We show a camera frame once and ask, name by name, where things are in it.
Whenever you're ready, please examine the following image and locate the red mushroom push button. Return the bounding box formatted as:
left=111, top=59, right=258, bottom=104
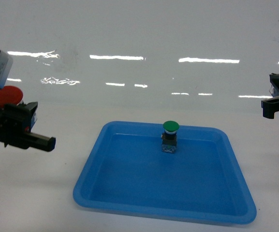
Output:
left=0, top=86, right=24, bottom=109

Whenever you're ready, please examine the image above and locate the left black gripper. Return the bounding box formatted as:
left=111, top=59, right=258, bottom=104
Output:
left=0, top=101, right=56, bottom=152

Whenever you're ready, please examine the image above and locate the blue plastic tray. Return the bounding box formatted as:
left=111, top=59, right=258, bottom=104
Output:
left=73, top=121, right=257, bottom=224

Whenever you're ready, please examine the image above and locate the green mushroom push button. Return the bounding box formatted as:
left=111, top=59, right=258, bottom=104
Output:
left=161, top=121, right=179, bottom=153

